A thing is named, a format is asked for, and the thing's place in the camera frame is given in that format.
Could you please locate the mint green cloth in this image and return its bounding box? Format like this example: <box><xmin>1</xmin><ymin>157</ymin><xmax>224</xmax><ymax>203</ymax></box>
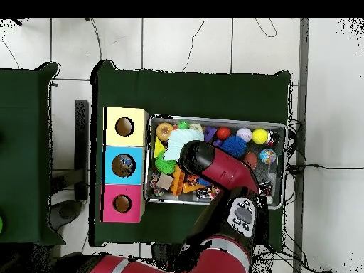
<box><xmin>164</xmin><ymin>128</ymin><xmax>205</xmax><ymax>161</ymax></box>

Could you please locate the wooden box with three holes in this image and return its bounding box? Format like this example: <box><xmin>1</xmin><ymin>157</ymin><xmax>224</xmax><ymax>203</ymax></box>
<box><xmin>100</xmin><ymin>107</ymin><xmax>149</xmax><ymax>223</ymax></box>

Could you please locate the plain green spiky ball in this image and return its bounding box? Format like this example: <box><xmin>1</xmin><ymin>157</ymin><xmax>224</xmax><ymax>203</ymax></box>
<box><xmin>154</xmin><ymin>153</ymin><xmax>178</xmax><ymax>175</ymax></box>

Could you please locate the toy burger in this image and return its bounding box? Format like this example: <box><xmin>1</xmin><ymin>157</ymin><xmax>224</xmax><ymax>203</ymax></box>
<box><xmin>156</xmin><ymin>122</ymin><xmax>175</xmax><ymax>142</ymax></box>

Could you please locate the orange plastic toy block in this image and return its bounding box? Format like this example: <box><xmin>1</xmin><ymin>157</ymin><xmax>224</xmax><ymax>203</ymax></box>
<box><xmin>169</xmin><ymin>164</ymin><xmax>186</xmax><ymax>196</ymax></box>

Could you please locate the purple plastic toy block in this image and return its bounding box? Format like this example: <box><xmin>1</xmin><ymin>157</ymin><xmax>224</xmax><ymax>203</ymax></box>
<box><xmin>203</xmin><ymin>126</ymin><xmax>218</xmax><ymax>143</ymax></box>

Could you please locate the red orange ball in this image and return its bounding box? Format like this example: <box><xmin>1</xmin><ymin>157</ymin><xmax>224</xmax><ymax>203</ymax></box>
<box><xmin>216</xmin><ymin>127</ymin><xmax>232</xmax><ymax>141</ymax></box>

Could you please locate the plain blue spiky ball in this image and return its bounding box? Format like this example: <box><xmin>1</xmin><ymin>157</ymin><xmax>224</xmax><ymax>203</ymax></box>
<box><xmin>220</xmin><ymin>134</ymin><xmax>247</xmax><ymax>159</ymax></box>

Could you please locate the dark green table cloth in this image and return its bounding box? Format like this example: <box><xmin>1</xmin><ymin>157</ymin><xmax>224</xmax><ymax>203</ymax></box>
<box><xmin>90</xmin><ymin>60</ymin><xmax>292</xmax><ymax>251</ymax></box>

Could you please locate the white baseball toy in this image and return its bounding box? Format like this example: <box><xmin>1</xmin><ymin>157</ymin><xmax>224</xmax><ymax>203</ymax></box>
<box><xmin>236</xmin><ymin>127</ymin><xmax>253</xmax><ymax>143</ymax></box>

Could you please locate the brown toy football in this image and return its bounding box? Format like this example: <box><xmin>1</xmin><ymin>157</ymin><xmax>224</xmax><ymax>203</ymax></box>
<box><xmin>243</xmin><ymin>151</ymin><xmax>258</xmax><ymax>170</ymax></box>

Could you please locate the yellow ball toy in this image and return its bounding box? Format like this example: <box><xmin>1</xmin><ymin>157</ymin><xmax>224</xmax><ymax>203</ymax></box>
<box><xmin>252</xmin><ymin>128</ymin><xmax>269</xmax><ymax>145</ymax></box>

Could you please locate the globe print ball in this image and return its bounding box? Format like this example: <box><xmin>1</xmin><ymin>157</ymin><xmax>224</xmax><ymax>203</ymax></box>
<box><xmin>259</xmin><ymin>148</ymin><xmax>277</xmax><ymax>165</ymax></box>

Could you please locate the black upright panel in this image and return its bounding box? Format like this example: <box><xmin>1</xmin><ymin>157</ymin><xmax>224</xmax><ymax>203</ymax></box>
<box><xmin>74</xmin><ymin>99</ymin><xmax>90</xmax><ymax>201</ymax></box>

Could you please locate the dark green side table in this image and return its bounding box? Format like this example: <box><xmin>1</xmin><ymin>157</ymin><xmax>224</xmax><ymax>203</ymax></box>
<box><xmin>0</xmin><ymin>62</ymin><xmax>66</xmax><ymax>245</ymax></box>

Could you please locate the wire mesh bin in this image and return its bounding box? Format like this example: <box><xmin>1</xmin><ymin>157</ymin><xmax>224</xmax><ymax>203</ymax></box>
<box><xmin>144</xmin><ymin>114</ymin><xmax>287</xmax><ymax>210</ymax></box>

